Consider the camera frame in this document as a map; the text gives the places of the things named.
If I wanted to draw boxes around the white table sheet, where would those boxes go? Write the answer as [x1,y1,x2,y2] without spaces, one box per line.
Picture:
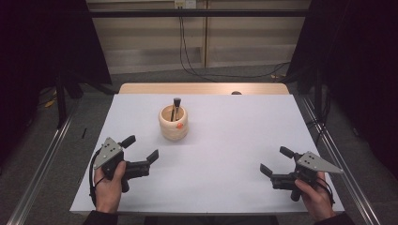
[69,93,345,215]

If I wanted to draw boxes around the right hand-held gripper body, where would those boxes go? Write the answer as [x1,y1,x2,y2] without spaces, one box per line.
[269,150,345,203]

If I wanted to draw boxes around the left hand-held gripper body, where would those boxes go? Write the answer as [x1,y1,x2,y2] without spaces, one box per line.
[92,136,152,194]

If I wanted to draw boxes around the black wall cable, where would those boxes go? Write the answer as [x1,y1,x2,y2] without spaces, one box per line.
[180,7,292,80]
[178,7,207,82]

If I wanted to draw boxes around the black makeup brush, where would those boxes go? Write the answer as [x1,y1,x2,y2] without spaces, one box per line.
[173,97,182,122]

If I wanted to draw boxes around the right hand-held gripper cable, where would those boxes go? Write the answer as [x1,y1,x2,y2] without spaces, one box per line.
[315,177,336,207]

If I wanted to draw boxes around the dark horizontal bar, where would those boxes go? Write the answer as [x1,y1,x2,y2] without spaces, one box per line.
[88,8,311,18]

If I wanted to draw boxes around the cream ringed brush holder cup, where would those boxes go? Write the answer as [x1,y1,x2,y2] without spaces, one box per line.
[158,104,189,142]

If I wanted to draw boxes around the person's right hand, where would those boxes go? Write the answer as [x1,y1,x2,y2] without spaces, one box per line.
[294,171,336,223]

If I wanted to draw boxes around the left hand-held gripper cable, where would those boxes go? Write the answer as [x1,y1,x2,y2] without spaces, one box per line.
[88,149,106,208]

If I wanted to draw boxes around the hand-held gripper cable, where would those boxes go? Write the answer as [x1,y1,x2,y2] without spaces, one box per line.
[315,177,336,207]
[88,149,106,208]

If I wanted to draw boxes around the white wall outlet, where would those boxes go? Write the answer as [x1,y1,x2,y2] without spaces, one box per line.
[174,0,197,9]

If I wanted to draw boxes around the person's left hand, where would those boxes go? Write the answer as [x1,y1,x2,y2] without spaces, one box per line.
[93,160,127,215]

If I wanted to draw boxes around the metal floor rail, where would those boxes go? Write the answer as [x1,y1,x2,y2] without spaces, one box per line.
[299,95,381,225]
[6,99,83,225]

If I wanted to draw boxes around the black curtain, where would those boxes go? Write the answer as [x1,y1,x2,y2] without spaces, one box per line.
[285,0,398,181]
[0,0,113,167]

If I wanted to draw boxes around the black metal stand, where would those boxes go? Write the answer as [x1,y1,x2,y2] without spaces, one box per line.
[55,73,68,128]
[314,68,324,124]

